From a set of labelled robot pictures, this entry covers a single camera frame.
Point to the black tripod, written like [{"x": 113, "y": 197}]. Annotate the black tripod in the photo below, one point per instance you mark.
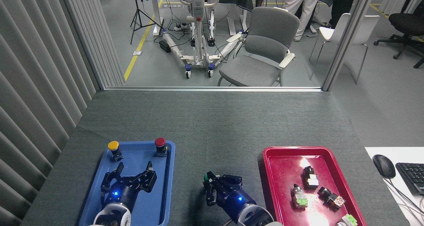
[{"x": 138, "y": 14}]

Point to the black power adapter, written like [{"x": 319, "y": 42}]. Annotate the black power adapter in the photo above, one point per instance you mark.
[{"x": 164, "y": 46}]

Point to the black computer mouse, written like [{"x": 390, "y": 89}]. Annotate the black computer mouse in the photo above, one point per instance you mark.
[{"x": 383, "y": 165}]

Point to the black office chair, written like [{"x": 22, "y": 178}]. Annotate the black office chair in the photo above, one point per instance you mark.
[{"x": 405, "y": 22}]

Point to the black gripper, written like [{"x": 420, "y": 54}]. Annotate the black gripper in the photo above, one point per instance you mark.
[
  {"x": 235, "y": 201},
  {"x": 124, "y": 193}
]

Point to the red plastic tray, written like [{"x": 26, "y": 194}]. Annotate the red plastic tray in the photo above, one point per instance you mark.
[{"x": 281, "y": 166}]

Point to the grey armchair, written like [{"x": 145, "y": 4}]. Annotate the grey armchair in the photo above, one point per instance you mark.
[{"x": 265, "y": 47}]

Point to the floor socket plate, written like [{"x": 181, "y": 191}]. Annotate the floor socket plate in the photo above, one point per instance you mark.
[{"x": 137, "y": 53}]

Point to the blue plastic tray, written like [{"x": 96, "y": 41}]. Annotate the blue plastic tray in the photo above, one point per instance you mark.
[{"x": 139, "y": 156}]

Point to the green push button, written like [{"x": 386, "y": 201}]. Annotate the green push button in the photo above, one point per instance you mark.
[{"x": 207, "y": 177}]

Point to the white desk leg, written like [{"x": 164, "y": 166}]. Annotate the white desk leg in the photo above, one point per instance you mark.
[
  {"x": 233, "y": 21},
  {"x": 156, "y": 17}
]

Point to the red push button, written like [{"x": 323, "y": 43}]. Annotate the red push button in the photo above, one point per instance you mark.
[{"x": 160, "y": 142}]

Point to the white power strip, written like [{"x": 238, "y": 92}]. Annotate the white power strip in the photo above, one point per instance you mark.
[{"x": 180, "y": 27}]

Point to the white switch with green top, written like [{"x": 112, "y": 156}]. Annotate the white switch with green top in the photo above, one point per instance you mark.
[{"x": 347, "y": 220}]

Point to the silver post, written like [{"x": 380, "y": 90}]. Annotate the silver post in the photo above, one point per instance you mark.
[
  {"x": 347, "y": 37},
  {"x": 96, "y": 40}
]

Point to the white desk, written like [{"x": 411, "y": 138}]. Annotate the white desk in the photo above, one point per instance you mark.
[{"x": 381, "y": 151}]

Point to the person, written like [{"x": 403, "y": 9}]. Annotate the person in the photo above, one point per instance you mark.
[
  {"x": 306, "y": 7},
  {"x": 341, "y": 4}
]

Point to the black and orange switch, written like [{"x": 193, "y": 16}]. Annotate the black and orange switch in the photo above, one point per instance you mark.
[{"x": 331, "y": 198}]

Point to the black and white switch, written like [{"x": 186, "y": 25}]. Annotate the black and white switch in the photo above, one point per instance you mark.
[{"x": 310, "y": 178}]

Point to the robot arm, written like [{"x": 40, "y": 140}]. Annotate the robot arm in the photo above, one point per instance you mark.
[
  {"x": 258, "y": 217},
  {"x": 114, "y": 216}
]

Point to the white stand on wheels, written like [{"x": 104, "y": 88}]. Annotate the white stand on wheels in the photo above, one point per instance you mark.
[{"x": 198, "y": 40}]

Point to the white chair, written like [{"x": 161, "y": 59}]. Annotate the white chair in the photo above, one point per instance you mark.
[{"x": 338, "y": 27}]

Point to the yellow push button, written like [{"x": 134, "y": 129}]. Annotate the yellow push button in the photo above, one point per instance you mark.
[{"x": 113, "y": 145}]

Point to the black keyboard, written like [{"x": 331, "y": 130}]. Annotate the black keyboard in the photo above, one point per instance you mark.
[{"x": 412, "y": 176}]

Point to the silver and green selector switch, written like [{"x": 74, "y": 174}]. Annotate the silver and green selector switch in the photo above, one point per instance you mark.
[{"x": 299, "y": 197}]

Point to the silver table rail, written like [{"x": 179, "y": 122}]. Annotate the silver table rail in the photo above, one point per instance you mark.
[{"x": 212, "y": 89}]

